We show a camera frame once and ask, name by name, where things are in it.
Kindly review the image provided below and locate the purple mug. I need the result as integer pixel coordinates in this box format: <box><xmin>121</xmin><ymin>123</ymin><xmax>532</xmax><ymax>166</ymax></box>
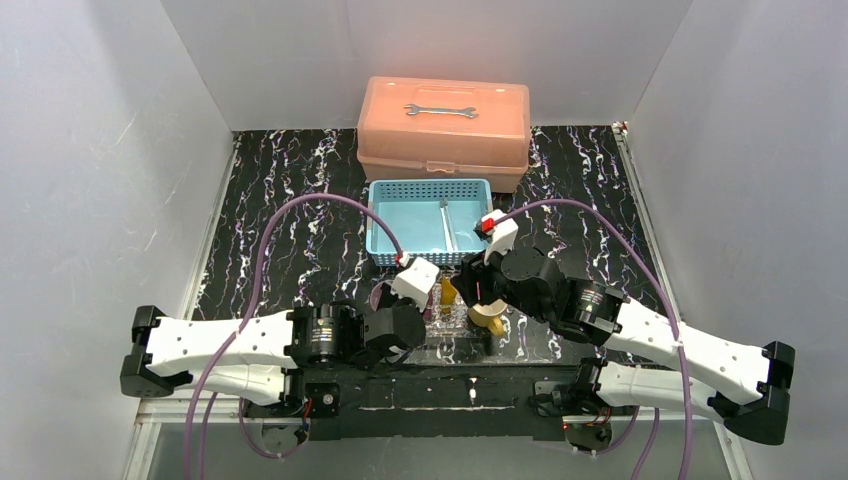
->
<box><xmin>368</xmin><ymin>281</ymin><xmax>399</xmax><ymax>312</ymax></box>

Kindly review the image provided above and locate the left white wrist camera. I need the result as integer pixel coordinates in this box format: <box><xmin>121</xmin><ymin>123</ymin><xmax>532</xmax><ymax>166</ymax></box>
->
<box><xmin>390</xmin><ymin>253</ymin><xmax>440</xmax><ymax>312</ymax></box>

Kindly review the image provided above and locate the light blue plastic basket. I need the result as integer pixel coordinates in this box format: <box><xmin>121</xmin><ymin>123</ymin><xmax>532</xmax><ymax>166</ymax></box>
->
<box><xmin>368</xmin><ymin>178</ymin><xmax>492</xmax><ymax>267</ymax></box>

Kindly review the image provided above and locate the orange plastic toolbox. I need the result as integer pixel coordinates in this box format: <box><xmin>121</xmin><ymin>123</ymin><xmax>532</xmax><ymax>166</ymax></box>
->
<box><xmin>357</xmin><ymin>76</ymin><xmax>531</xmax><ymax>193</ymax></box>

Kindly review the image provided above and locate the yellow toothpaste tube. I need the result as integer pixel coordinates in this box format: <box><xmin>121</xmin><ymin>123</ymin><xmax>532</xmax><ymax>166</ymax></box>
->
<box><xmin>439</xmin><ymin>276</ymin><xmax>458</xmax><ymax>315</ymax></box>

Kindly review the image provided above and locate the clear plastic tray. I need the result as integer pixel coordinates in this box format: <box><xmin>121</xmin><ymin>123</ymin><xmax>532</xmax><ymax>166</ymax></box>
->
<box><xmin>424</xmin><ymin>269</ymin><xmax>473</xmax><ymax>338</ymax></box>

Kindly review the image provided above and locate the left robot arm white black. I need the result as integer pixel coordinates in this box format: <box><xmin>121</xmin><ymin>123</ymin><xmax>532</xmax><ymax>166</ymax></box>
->
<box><xmin>119</xmin><ymin>300</ymin><xmax>426</xmax><ymax>406</ymax></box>

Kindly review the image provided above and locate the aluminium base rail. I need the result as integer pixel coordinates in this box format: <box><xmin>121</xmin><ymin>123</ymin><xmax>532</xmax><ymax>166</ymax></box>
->
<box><xmin>125</xmin><ymin>377</ymin><xmax>753</xmax><ymax>480</ymax></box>

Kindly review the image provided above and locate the silver open-end wrench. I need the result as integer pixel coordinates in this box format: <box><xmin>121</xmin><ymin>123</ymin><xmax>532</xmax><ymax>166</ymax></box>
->
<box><xmin>403</xmin><ymin>104</ymin><xmax>479</xmax><ymax>119</ymax></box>

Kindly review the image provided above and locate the yellow mug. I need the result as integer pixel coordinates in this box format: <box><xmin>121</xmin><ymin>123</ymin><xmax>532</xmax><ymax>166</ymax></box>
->
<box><xmin>468</xmin><ymin>300</ymin><xmax>508</xmax><ymax>337</ymax></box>

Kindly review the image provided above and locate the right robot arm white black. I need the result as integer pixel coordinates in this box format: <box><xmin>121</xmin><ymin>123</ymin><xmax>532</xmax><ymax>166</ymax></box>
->
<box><xmin>450</xmin><ymin>248</ymin><xmax>796</xmax><ymax>446</ymax></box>

